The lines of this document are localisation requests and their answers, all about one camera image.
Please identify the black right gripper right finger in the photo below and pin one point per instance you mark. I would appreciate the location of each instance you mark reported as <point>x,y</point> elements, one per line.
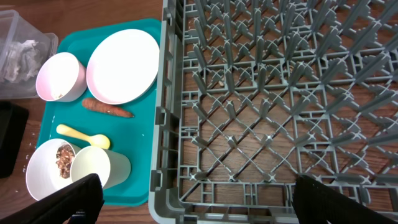
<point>315,203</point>

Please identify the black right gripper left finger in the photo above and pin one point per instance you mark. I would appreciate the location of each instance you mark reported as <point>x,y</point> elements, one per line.
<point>79,202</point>

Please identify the white cup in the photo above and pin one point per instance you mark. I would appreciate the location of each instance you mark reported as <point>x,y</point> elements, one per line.
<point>111,167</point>

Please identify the pink bowl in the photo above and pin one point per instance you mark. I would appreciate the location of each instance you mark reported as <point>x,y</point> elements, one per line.
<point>61,78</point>

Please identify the large white plate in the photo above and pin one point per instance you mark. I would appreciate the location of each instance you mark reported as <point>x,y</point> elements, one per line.
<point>123,66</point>

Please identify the white tissue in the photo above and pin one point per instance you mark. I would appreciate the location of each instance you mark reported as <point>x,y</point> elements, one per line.
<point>23,61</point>

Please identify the grey dishwasher rack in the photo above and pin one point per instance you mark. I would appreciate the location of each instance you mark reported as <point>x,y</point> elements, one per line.
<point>253,94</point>

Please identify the clear plastic waste bin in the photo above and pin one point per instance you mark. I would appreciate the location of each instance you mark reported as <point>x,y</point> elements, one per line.
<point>16,29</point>

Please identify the small white bowl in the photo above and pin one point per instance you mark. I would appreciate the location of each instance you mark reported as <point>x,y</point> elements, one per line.
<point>43,174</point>

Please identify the yellow plastic spoon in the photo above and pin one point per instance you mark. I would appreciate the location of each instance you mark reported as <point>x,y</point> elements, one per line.
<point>98,140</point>

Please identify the teal serving tray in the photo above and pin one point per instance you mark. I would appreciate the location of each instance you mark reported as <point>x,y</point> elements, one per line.
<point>131,137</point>

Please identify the orange carrot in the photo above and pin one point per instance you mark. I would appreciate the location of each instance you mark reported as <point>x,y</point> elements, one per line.
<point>93,104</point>

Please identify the black tray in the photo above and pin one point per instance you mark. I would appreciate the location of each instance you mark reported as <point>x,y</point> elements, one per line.
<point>13,122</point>

